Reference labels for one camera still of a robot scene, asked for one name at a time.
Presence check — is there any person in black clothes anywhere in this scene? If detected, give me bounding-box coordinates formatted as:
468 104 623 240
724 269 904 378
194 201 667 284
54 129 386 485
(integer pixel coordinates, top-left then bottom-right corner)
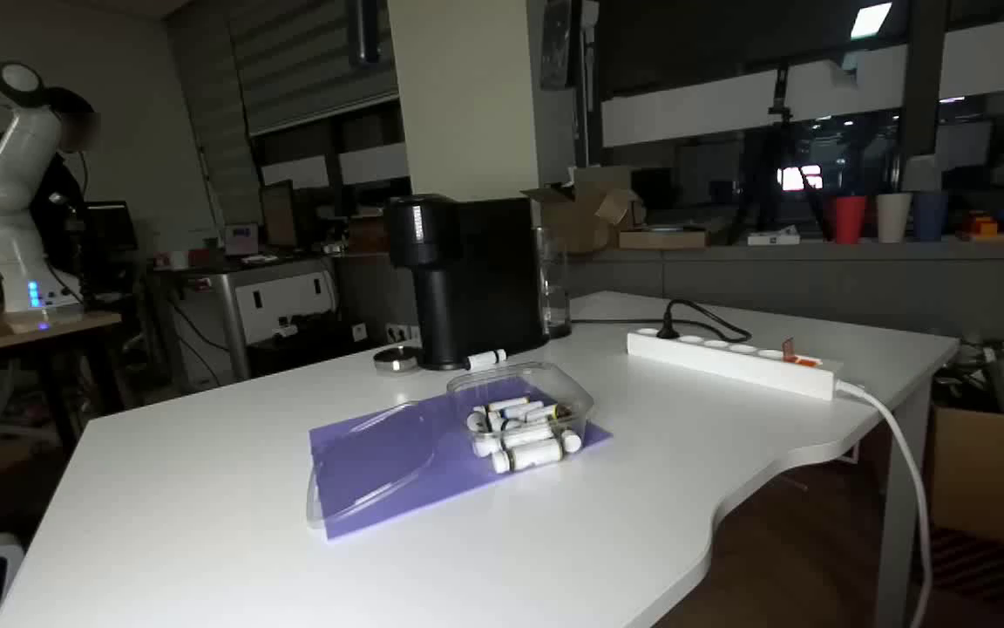
0 87 104 284

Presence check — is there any small white object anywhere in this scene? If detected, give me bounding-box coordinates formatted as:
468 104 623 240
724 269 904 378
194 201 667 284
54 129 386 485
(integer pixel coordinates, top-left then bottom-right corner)
463 347 514 372

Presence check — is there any blue cup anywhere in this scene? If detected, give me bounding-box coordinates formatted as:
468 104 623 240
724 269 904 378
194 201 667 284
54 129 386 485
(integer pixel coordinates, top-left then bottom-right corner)
914 188 951 243

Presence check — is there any white power cable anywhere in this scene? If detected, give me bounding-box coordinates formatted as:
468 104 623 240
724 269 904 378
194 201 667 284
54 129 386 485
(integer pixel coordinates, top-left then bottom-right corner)
834 380 938 628

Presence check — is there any red cup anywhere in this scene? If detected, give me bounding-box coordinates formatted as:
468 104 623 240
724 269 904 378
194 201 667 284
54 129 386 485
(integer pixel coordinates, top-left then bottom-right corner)
822 192 871 248

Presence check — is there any purple flat mat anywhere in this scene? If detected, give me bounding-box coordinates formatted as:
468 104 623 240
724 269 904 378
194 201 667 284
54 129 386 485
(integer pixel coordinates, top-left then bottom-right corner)
307 378 615 542

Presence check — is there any black tripod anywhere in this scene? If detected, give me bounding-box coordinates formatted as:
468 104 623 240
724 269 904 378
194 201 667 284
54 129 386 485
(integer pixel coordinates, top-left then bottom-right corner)
732 62 834 243

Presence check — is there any white power strip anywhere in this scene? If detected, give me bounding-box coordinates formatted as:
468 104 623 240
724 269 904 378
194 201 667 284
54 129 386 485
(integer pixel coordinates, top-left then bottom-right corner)
623 326 839 404

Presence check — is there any black plug with cable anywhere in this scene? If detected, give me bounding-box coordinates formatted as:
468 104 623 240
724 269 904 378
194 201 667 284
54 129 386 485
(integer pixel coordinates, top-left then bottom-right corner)
652 295 756 348

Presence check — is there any white cup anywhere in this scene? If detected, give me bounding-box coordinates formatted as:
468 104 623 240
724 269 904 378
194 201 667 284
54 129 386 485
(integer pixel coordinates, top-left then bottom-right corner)
875 188 914 248

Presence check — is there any flat cardboard box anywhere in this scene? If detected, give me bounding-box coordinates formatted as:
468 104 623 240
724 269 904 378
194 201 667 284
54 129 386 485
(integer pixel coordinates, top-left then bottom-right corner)
617 222 713 255

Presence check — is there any black coffee machine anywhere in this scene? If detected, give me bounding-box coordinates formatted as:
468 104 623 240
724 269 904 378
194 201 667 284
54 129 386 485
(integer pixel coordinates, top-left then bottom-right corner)
370 192 577 378

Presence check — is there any open cardboard box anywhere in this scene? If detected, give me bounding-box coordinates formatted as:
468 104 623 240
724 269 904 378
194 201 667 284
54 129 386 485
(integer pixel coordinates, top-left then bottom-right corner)
543 169 650 258

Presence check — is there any large brown cardboard box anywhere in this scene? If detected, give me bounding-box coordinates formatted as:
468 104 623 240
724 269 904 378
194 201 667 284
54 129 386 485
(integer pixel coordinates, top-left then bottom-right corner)
924 404 1004 558

